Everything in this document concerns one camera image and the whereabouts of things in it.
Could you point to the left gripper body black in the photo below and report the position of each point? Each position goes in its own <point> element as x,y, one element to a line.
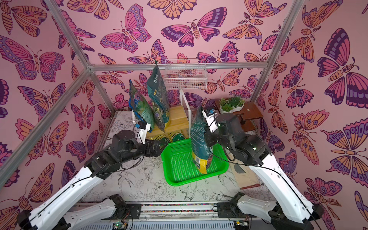
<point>148,152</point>

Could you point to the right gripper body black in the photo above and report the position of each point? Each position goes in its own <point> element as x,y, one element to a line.
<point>207,126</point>

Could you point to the dark green fertilizer bag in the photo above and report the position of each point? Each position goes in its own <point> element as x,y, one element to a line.
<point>201,152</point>
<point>158,95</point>

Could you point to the green plastic basket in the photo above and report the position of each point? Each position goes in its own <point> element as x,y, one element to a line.
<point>179,168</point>

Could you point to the blue green soil bag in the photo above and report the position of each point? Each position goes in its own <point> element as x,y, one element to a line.
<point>140,106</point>

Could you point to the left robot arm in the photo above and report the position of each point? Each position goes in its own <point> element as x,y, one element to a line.
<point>55,213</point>

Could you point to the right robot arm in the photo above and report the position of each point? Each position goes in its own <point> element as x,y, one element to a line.
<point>291,210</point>

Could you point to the yellow green packet left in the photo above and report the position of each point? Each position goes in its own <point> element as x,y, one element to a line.
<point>162,139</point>

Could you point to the yellow green packet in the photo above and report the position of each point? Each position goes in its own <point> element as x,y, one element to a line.
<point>162,139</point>
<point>177,136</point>

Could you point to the yellow green packet right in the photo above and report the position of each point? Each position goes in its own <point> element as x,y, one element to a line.
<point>177,136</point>

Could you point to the succulent plant white pot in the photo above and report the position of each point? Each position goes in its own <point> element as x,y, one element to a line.
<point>231,105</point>

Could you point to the brown wooden step stand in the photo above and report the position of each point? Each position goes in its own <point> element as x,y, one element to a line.
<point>248,113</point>

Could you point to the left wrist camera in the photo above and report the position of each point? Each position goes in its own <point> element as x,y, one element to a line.
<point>143,129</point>

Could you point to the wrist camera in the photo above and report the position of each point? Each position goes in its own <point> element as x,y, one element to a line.
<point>210,116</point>
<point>143,129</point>

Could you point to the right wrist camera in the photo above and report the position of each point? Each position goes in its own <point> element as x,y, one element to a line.
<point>210,116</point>

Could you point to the white frame wooden shelf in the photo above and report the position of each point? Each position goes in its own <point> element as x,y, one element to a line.
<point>180,118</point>

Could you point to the white wire basket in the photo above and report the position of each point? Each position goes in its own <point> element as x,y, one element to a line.
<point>186,73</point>

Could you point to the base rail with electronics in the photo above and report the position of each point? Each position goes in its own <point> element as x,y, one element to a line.
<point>207,215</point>

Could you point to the aluminium cage frame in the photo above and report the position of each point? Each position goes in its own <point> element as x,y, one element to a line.
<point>89,73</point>

